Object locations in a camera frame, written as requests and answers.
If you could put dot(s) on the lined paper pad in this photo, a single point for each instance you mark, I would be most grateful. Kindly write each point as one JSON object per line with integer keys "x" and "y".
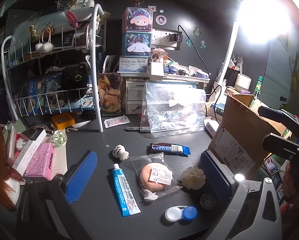
{"x": 60, "y": 160}

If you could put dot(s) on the black silver pen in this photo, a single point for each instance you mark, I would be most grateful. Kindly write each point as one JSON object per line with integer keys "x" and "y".
{"x": 134, "y": 129}

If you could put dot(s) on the bagged pink powder puff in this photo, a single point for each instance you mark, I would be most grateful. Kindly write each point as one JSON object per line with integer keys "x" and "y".
{"x": 154, "y": 177}

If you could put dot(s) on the pink tissue pack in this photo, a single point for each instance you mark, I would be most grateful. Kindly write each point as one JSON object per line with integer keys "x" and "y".
{"x": 40, "y": 161}

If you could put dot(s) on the red white character sticker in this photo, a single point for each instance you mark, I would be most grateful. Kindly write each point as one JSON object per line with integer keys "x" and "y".
{"x": 152, "y": 8}

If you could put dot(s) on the blue white ointment tube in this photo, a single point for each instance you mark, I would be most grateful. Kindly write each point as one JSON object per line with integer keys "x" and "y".
{"x": 124, "y": 192}

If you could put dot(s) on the small black round jar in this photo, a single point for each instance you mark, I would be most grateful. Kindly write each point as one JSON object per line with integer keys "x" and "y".
{"x": 207, "y": 202}

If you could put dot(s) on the white cube box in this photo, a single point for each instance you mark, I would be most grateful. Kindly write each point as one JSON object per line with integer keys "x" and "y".
{"x": 156, "y": 70}

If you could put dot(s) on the cardboard box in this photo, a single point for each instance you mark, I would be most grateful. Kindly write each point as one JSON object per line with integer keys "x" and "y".
{"x": 242, "y": 135}

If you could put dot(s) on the purple round pot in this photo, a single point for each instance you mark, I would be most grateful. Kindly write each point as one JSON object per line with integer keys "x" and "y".
{"x": 202, "y": 75}

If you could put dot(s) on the green glass bottle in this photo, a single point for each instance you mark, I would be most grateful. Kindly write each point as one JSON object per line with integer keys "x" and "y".
{"x": 258, "y": 87}

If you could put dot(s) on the purple box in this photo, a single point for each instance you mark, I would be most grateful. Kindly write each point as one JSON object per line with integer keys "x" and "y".
{"x": 245, "y": 91}

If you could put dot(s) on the white plush hand charm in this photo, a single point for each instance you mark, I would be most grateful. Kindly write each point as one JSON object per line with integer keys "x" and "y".
{"x": 120, "y": 152}

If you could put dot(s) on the black charger plug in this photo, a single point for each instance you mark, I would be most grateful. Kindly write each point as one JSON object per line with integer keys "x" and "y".
{"x": 175, "y": 37}

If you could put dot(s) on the white desk lamp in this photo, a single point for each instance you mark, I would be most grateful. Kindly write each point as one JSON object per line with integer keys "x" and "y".
{"x": 229, "y": 48}

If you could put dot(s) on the illustrated acrylic stand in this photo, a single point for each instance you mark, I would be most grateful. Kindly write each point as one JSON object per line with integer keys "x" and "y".
{"x": 109, "y": 95}

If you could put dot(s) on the white wall power socket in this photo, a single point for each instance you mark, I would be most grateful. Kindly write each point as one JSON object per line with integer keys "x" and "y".
{"x": 162, "y": 38}

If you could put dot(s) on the red white sachet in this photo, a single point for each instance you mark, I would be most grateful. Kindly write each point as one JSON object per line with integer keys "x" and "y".
{"x": 115, "y": 122}

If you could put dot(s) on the green glass ball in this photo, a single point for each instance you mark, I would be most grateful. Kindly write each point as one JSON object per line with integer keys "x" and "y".
{"x": 60, "y": 138}

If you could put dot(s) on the small anime figure box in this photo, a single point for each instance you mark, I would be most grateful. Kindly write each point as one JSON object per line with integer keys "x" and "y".
{"x": 159, "y": 55}

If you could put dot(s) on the long white box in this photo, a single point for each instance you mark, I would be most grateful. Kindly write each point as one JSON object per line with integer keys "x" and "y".
{"x": 29, "y": 152}

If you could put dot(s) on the black cat plush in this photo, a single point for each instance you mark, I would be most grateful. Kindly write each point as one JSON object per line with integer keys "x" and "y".
{"x": 74, "y": 78}

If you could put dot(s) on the pink character storage box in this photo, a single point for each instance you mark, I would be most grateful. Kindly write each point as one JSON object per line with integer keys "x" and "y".
{"x": 138, "y": 21}

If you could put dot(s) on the white fluffy pompom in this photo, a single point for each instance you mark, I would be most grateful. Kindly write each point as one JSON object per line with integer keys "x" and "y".
{"x": 45, "y": 47}

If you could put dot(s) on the clear zip bag bow print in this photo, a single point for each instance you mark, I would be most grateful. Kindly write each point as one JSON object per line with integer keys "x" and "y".
{"x": 174, "y": 110}

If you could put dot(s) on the blue brown snack bar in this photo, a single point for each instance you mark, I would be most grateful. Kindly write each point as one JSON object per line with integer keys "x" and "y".
{"x": 169, "y": 148}

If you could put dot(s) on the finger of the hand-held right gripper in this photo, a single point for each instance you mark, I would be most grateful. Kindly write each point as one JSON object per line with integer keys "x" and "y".
{"x": 277, "y": 116}
{"x": 279, "y": 145}

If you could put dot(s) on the white pouch dark label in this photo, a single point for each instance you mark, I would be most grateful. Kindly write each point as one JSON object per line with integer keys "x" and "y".
{"x": 218, "y": 110}

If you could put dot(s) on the white mini drawer cabinet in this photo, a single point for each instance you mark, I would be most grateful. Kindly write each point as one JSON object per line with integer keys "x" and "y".
{"x": 134, "y": 97}

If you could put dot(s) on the orange box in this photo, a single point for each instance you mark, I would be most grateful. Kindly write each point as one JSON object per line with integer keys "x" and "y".
{"x": 63, "y": 121}

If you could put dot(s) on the black desk organizer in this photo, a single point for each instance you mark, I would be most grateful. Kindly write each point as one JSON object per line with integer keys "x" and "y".
{"x": 230, "y": 76}

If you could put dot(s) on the pale character wall sticker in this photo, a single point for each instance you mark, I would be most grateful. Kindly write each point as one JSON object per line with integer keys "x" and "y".
{"x": 197, "y": 31}

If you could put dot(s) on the white fabric flower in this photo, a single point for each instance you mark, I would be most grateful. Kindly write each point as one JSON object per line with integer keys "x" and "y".
{"x": 193, "y": 177}

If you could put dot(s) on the blue character storage box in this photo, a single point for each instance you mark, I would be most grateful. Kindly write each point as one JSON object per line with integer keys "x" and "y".
{"x": 137, "y": 45}

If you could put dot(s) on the blue illustrated box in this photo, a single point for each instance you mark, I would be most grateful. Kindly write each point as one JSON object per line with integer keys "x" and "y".
{"x": 47, "y": 92}

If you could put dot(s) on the white pink printed bag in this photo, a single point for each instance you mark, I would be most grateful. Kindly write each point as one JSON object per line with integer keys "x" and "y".
{"x": 64, "y": 17}

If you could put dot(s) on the blue white contact lens case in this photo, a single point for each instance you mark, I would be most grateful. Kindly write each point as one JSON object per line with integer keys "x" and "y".
{"x": 180, "y": 213}

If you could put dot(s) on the teal character wall sticker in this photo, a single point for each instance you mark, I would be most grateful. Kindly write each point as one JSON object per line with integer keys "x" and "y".
{"x": 202, "y": 44}
{"x": 188, "y": 41}

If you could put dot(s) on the round portrait wall sticker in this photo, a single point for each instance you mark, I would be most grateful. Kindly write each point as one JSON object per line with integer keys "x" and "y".
{"x": 161, "y": 20}

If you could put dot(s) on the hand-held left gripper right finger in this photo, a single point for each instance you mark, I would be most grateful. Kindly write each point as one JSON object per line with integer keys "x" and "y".
{"x": 215, "y": 177}

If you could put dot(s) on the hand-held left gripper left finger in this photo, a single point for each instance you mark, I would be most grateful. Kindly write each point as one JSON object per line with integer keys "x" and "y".
{"x": 82, "y": 177}

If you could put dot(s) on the yellow character wall sticker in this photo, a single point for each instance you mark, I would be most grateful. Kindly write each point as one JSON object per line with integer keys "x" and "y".
{"x": 294, "y": 77}

